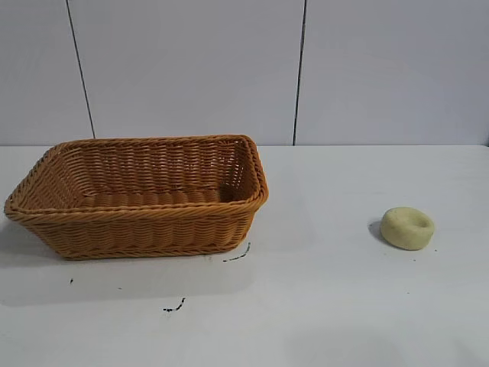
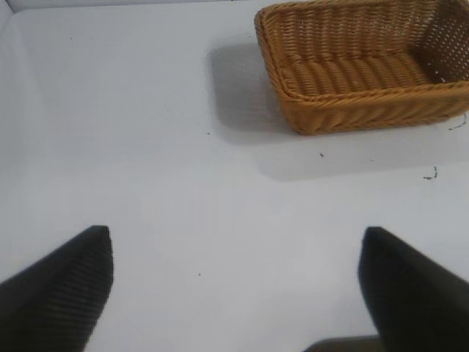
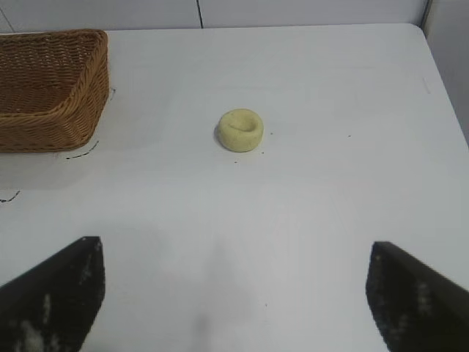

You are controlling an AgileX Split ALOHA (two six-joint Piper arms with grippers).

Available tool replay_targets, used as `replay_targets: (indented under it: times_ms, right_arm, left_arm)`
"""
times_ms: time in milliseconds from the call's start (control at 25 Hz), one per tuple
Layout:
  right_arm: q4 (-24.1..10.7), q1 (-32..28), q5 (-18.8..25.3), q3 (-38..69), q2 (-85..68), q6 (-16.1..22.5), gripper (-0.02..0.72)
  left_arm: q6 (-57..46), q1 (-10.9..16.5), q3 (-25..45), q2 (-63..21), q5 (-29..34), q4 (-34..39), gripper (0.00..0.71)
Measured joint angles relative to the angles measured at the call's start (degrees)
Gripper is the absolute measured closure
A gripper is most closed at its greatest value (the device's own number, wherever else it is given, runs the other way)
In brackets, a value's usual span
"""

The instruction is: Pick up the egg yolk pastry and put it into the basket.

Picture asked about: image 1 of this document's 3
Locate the pale yellow round pastry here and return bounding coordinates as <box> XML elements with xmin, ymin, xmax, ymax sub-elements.
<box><xmin>380</xmin><ymin>206</ymin><xmax>436</xmax><ymax>251</ymax></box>

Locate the brown woven wicker basket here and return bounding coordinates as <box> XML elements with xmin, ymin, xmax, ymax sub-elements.
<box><xmin>4</xmin><ymin>134</ymin><xmax>270</xmax><ymax>261</ymax></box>

